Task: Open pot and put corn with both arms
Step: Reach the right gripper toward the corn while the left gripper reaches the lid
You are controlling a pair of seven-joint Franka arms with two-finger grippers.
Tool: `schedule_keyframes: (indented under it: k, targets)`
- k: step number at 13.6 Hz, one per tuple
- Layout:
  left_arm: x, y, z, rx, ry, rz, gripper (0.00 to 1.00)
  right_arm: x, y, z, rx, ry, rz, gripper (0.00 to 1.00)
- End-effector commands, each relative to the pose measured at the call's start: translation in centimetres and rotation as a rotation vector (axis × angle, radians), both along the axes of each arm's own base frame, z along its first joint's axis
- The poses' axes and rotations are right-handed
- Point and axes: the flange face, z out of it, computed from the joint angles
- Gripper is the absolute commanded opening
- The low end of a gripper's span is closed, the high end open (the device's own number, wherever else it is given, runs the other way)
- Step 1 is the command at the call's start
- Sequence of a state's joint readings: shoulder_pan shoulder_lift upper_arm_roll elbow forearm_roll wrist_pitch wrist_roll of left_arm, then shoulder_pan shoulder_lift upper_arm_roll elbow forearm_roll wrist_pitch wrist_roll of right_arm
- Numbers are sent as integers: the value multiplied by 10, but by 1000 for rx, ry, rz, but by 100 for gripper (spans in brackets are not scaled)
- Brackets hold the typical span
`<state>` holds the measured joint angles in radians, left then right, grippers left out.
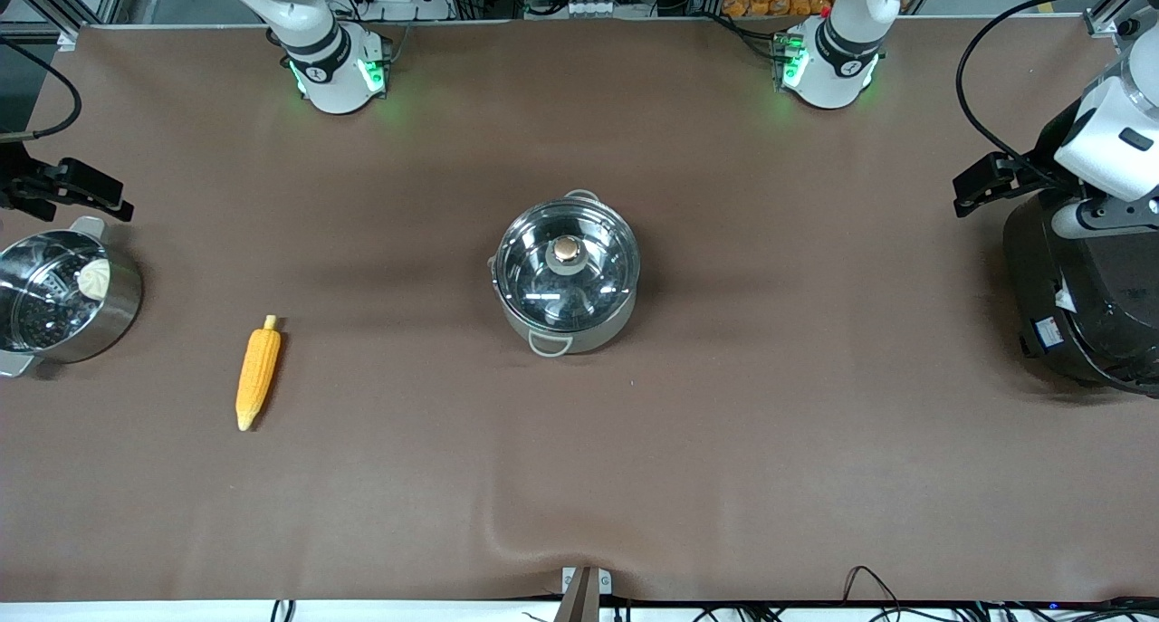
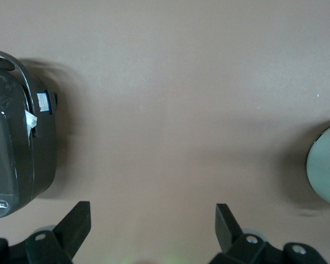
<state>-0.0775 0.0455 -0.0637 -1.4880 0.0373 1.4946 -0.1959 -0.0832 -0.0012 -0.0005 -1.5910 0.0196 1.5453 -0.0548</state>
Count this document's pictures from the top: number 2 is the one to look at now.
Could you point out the black rice cooker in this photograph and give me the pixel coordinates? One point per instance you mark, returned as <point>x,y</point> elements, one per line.
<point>30,165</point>

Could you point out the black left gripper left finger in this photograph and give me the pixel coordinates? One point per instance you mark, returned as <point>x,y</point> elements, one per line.
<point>68,236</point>

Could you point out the grey steel cooking pot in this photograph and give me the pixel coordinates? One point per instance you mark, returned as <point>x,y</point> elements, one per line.
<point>324,165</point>

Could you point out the brown table cloth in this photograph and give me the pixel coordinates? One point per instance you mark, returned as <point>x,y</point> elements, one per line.
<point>165,82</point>

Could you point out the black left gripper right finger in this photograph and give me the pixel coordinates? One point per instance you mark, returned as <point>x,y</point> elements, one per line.
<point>231,239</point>

